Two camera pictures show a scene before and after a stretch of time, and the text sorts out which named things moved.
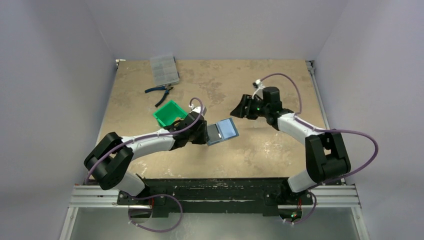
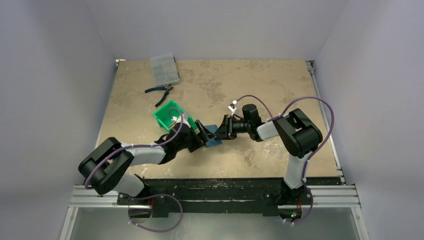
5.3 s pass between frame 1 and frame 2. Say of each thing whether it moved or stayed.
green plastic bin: stayed
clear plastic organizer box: stayed
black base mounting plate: stayed
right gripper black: moved
